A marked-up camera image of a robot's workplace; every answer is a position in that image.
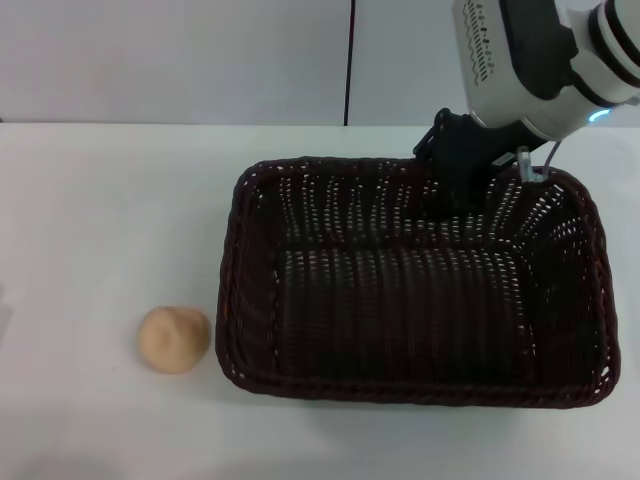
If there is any black vertical wall strip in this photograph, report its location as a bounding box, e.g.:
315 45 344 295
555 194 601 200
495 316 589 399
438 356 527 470
342 0 358 127

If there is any clear thin cable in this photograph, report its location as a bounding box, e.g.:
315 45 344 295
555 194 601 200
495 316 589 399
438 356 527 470
542 139 564 176

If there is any dark brown woven basket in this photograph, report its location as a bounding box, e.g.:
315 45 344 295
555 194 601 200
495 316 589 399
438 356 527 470
215 155 623 409

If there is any beige round bread bun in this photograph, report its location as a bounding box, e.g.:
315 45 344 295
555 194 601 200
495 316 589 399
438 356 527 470
138 305 211 375

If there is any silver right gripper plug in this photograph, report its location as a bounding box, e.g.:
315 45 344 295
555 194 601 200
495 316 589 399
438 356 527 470
515 145 551 184

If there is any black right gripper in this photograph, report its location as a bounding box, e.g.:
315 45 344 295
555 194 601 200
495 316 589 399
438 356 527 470
412 107 547 222

